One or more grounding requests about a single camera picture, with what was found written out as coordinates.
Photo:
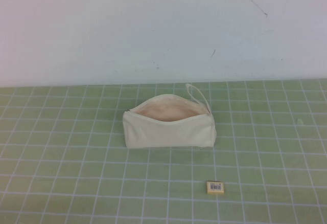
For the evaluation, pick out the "yellow eraser with barcode label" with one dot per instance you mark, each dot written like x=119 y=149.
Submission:
x=215 y=186

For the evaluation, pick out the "cream fabric pencil case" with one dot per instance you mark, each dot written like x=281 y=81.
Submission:
x=166 y=135

